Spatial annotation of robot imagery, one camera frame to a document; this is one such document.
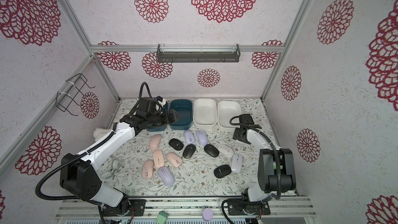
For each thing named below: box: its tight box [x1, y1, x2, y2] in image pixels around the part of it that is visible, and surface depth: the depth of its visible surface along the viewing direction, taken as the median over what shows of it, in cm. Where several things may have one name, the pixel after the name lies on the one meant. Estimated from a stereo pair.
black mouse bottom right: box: [213, 164, 232, 179], surface depth 85 cm
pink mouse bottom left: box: [141, 159, 155, 179], surface depth 86 cm
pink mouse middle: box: [152, 149, 165, 169], surface depth 89 cm
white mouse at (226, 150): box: [217, 144, 235, 158], surface depth 93 cm
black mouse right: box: [204, 144, 220, 158], surface depth 94 cm
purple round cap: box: [202, 207, 213, 222], surface depth 66 cm
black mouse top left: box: [168, 138, 184, 151], surface depth 96 cm
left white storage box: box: [192, 98, 218, 126], surface depth 114 cm
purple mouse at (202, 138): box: [195, 129, 209, 147], surface depth 99 cm
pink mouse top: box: [149, 134, 162, 152], surface depth 97 cm
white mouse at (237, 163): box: [230, 153, 244, 174], surface depth 89 cm
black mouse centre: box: [182, 143, 197, 160], surface depth 94 cm
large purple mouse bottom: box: [158, 165, 176, 187], surface depth 83 cm
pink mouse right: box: [165, 152, 183, 168], surface depth 89 cm
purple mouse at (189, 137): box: [183, 129, 196, 145], surface depth 98 cm
